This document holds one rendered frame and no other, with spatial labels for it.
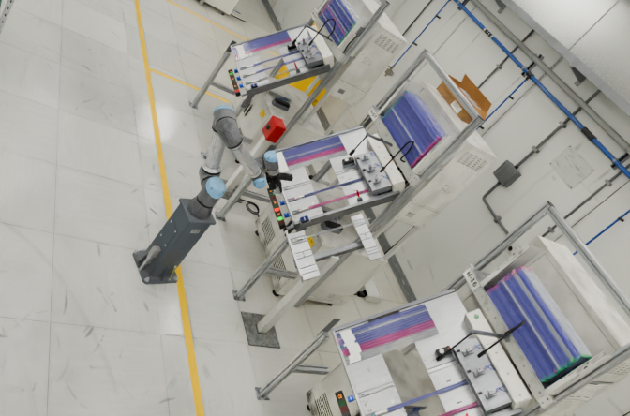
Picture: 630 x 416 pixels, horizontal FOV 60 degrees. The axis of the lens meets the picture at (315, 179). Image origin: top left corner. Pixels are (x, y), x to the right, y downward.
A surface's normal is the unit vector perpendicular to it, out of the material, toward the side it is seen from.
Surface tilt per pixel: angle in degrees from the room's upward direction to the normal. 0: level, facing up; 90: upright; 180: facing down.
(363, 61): 90
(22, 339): 0
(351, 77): 90
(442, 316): 44
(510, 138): 90
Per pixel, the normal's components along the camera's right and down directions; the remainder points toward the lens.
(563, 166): -0.75, -0.27
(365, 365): -0.11, -0.67
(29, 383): 0.58, -0.68
